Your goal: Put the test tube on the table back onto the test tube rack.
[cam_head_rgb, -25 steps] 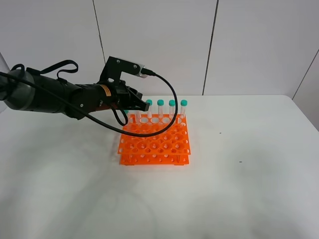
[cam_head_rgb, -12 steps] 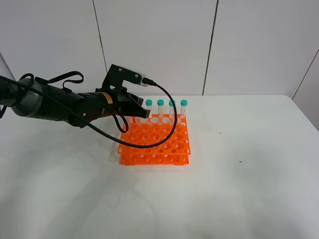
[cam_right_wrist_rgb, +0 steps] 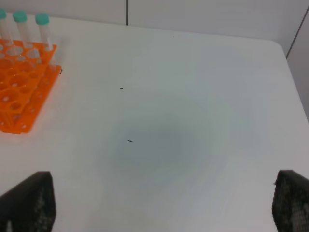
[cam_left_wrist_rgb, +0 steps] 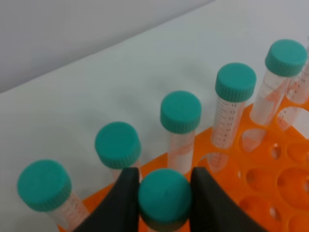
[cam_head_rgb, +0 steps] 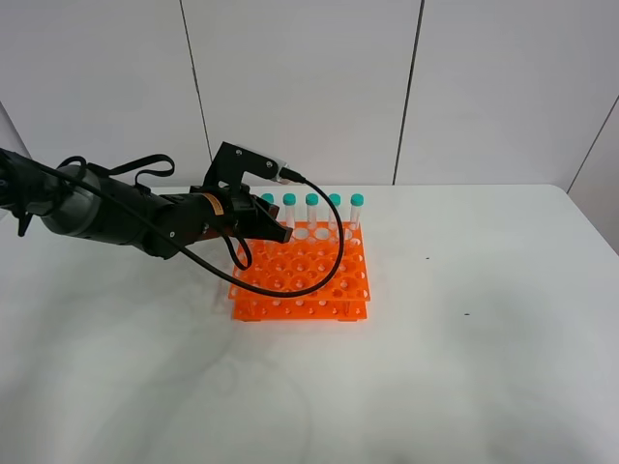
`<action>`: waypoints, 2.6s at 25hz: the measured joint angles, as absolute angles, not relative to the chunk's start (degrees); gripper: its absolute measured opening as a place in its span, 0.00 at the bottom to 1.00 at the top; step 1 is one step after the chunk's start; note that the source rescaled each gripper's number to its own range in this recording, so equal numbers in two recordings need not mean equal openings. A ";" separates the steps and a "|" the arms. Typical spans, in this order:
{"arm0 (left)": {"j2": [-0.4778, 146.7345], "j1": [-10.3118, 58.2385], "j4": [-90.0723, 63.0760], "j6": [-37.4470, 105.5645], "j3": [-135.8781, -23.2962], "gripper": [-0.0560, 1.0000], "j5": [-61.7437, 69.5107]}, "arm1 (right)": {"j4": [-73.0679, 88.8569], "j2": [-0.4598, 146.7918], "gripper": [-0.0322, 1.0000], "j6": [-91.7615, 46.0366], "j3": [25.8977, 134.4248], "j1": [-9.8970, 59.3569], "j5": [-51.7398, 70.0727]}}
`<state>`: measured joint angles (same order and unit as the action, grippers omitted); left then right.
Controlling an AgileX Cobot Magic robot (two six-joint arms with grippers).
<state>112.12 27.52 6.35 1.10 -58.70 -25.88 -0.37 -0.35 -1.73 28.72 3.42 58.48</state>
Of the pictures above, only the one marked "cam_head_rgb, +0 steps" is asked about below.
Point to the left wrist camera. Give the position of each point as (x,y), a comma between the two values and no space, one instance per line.
(232,162)

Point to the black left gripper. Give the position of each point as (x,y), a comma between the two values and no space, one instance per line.
(193,217)

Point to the orange test tube rack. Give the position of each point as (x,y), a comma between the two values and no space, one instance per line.
(298,265)

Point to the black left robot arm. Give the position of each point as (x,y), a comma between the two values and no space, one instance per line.
(89,202)

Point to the row tube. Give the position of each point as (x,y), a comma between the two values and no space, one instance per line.
(356,203)
(289,202)
(311,200)
(334,211)
(267,198)

